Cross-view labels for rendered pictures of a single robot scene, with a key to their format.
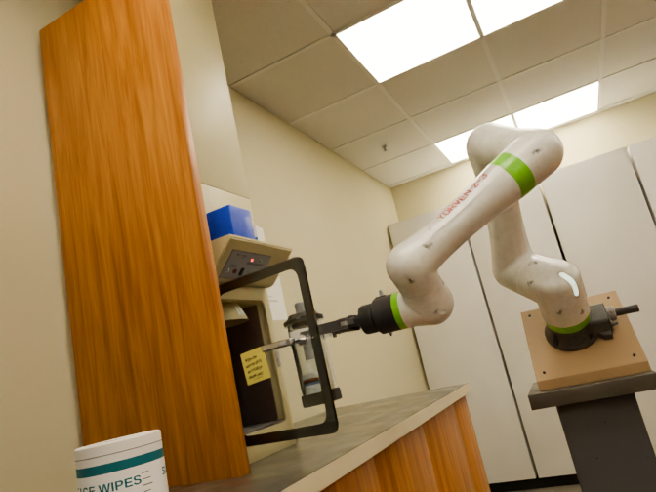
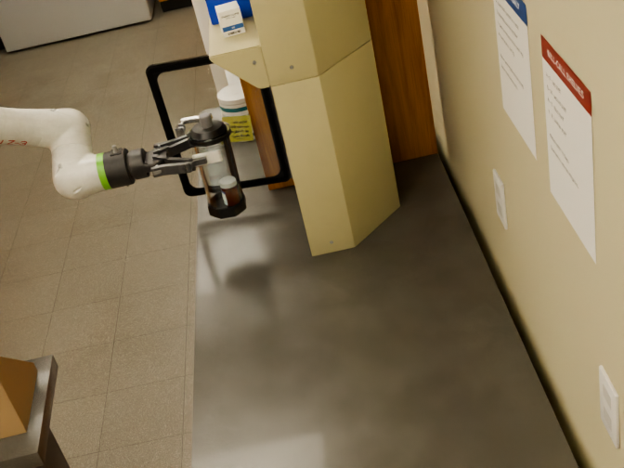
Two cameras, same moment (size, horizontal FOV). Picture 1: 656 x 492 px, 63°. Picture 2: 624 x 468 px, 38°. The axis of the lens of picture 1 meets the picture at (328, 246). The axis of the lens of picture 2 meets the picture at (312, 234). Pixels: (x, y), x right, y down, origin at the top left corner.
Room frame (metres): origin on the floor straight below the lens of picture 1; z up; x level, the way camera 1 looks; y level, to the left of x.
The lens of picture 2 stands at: (3.39, -0.47, 2.23)
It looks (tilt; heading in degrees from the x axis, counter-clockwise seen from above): 33 degrees down; 158
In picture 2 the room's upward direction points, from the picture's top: 14 degrees counter-clockwise
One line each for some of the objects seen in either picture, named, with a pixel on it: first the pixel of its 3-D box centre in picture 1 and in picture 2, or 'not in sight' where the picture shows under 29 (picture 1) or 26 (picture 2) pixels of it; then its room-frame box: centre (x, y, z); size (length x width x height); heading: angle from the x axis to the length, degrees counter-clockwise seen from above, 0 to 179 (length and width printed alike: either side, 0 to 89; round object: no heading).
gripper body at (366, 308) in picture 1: (360, 321); (149, 161); (1.37, -0.04, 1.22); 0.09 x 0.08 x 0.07; 66
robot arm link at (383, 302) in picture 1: (387, 312); (120, 166); (1.34, -0.11, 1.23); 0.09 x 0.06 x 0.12; 156
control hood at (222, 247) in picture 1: (250, 264); (238, 45); (1.47, 0.23, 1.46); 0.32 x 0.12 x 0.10; 156
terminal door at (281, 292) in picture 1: (267, 353); (220, 124); (1.27, 0.19, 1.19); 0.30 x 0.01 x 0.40; 59
